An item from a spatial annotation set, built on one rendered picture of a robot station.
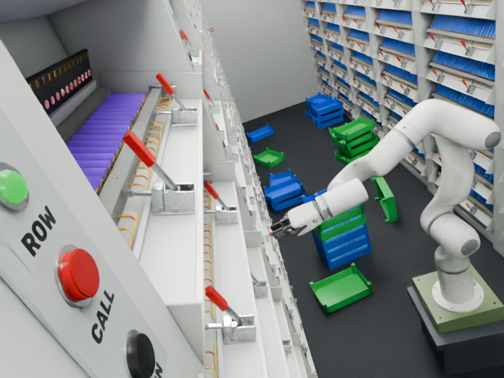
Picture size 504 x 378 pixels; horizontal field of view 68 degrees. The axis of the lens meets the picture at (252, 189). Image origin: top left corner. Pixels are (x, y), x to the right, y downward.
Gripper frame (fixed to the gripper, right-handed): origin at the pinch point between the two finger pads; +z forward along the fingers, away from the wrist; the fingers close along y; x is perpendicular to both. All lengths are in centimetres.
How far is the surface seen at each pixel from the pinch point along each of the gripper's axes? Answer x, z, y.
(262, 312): 19, 4, -49
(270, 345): 19, 4, -57
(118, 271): 66, -6, -90
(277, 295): 0.4, 5.5, -27.8
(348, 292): -100, -9, 53
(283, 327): -1.5, 6.3, -37.0
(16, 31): 81, 11, -42
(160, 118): 60, 1, -41
